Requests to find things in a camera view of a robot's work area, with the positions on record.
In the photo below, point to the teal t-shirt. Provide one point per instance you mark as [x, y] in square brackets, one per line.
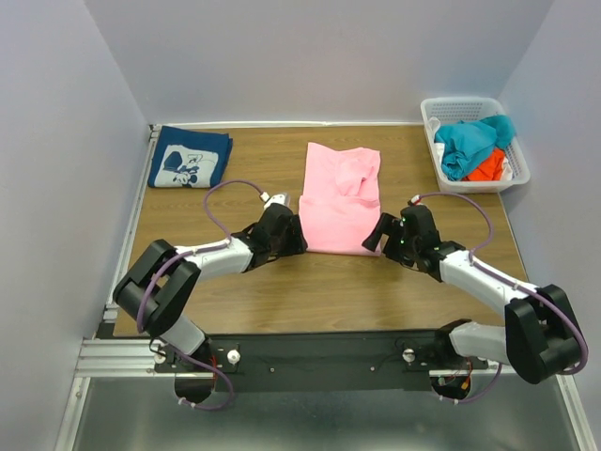
[469, 143]

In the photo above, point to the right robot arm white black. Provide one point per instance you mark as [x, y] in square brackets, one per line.
[539, 337]

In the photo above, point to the orange t-shirt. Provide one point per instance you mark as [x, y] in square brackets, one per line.
[490, 169]

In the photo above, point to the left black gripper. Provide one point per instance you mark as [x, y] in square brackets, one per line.
[291, 233]

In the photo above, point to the white garment in basket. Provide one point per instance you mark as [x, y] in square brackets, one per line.
[432, 126]

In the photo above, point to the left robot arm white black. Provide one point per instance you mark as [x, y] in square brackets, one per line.
[158, 285]

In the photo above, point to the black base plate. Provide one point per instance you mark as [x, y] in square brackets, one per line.
[317, 362]

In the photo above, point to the aluminium frame rail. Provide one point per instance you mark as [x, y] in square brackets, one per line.
[111, 358]

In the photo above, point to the pink t-shirt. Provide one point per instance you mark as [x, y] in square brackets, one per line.
[340, 206]

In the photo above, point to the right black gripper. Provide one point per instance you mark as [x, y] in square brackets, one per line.
[392, 237]

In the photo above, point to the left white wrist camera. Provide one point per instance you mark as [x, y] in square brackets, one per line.
[276, 199]

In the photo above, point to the folded blue printed t-shirt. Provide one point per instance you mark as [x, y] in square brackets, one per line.
[187, 159]

